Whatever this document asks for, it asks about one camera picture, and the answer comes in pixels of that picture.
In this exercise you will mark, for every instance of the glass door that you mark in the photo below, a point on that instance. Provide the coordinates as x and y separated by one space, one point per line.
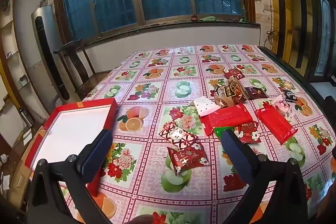
324 29

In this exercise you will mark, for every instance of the red gift box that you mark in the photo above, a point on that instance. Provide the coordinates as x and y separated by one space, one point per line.
71 129

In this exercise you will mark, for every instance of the dark maroon snack packet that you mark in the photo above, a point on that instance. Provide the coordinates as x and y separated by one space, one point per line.
256 92

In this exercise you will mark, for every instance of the grey tower air conditioner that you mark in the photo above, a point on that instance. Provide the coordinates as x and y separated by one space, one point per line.
44 29

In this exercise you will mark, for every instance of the brown gold-label snack bag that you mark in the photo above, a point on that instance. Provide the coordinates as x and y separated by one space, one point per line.
228 100

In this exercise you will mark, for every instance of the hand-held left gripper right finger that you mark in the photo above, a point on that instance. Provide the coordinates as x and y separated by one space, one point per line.
236 153

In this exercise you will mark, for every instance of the steel thermos jug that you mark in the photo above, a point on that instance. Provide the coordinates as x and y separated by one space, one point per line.
26 119

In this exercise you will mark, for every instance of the dark wooden chair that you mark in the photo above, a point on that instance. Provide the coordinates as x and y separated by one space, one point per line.
72 64

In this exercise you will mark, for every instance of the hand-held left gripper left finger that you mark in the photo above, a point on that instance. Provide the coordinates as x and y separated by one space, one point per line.
92 158

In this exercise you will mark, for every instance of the red white patterned snack packet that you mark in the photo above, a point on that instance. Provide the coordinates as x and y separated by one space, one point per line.
177 134

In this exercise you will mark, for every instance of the green snack packet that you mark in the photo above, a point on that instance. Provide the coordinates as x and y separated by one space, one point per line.
220 130

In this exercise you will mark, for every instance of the large red snack packet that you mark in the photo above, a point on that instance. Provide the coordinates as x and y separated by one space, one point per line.
225 117
275 125

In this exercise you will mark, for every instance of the fruit and flower print tablecloth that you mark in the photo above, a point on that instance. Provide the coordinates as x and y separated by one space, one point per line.
147 98

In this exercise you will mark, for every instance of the green white booklet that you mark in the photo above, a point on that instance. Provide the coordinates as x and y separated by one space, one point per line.
27 137

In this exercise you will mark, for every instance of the wall shelf unit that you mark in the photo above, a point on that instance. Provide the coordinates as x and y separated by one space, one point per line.
10 56

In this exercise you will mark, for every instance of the small red device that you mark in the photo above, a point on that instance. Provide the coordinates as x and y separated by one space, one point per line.
194 18

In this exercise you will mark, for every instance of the green cloth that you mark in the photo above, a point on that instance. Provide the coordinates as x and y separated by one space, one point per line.
208 18

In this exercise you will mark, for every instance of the white dotted snack packet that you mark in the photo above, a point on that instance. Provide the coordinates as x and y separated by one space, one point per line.
206 106

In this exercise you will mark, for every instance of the green bottle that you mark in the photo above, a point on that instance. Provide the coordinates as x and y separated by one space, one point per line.
244 15

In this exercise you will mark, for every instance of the pink snack packet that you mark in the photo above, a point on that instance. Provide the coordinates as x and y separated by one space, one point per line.
281 108

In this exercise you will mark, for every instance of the red floral snack packet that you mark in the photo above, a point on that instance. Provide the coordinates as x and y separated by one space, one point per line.
233 74
248 132
187 157

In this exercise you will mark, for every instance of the small dark snack packet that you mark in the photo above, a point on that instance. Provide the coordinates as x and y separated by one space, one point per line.
290 96

